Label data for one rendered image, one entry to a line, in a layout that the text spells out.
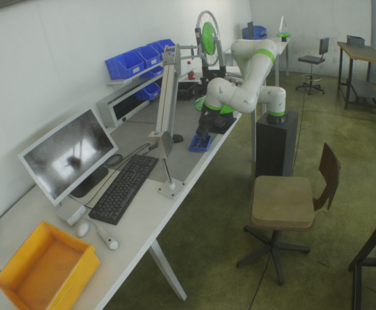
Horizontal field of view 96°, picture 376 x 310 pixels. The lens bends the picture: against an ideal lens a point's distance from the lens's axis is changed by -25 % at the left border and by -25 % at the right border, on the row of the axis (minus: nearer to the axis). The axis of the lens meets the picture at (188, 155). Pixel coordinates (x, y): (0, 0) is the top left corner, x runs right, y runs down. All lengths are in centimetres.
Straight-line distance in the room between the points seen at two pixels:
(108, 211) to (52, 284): 40
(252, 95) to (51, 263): 110
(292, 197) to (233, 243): 72
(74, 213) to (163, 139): 52
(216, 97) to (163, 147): 34
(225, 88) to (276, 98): 64
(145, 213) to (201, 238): 103
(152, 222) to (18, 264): 60
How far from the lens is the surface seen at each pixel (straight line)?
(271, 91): 156
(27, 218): 131
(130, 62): 190
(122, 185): 106
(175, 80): 98
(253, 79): 108
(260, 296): 167
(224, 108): 125
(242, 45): 134
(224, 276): 172
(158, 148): 85
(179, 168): 109
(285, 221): 122
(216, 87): 98
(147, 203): 97
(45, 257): 104
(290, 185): 140
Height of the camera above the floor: 158
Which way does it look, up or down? 35 degrees down
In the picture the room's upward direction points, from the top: 12 degrees counter-clockwise
